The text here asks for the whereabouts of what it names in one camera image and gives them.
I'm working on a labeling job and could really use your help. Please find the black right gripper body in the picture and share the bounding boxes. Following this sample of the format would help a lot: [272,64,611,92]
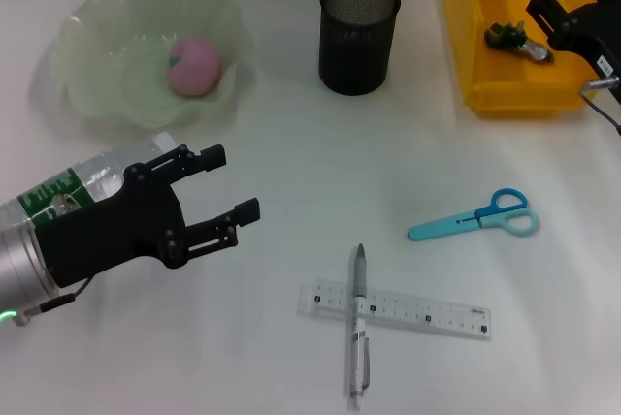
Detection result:
[549,1,621,105]

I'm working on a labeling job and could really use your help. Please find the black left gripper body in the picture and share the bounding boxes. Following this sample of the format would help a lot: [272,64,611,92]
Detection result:
[35,161,189,271]

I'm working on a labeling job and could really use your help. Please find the green plastic wrapper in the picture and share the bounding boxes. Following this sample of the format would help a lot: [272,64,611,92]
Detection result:
[483,19,555,66]

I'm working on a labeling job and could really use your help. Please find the clear green-label water bottle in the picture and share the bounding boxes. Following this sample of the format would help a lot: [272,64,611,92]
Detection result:
[0,132,179,232]

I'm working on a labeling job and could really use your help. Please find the pink toy peach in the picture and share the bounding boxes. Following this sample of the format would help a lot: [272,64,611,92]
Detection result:
[166,35,224,97]

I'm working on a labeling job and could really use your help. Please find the grey white pen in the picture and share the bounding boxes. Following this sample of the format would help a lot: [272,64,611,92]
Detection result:
[344,242,373,411]

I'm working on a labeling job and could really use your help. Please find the translucent green fruit plate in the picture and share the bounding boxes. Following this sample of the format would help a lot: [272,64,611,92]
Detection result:
[48,0,256,133]

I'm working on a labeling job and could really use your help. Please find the black mesh pen holder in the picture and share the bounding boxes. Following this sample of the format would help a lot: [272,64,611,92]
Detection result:
[317,0,403,96]

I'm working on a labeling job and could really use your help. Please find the blue scissors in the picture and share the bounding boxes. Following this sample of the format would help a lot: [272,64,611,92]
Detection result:
[406,186,540,242]

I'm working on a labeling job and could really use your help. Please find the clear plastic ruler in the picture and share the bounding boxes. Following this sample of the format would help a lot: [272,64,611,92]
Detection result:
[296,277,492,342]

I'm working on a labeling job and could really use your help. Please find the yellow plastic bin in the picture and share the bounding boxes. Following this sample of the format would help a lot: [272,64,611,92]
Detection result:
[441,0,613,119]

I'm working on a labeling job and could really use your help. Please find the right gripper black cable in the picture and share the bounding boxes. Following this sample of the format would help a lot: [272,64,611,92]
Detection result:
[579,73,621,138]

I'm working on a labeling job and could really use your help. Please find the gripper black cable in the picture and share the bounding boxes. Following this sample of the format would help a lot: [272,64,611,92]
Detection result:
[579,73,621,138]
[18,276,96,327]

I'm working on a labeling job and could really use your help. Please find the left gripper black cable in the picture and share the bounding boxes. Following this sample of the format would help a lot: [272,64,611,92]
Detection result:
[18,276,96,327]

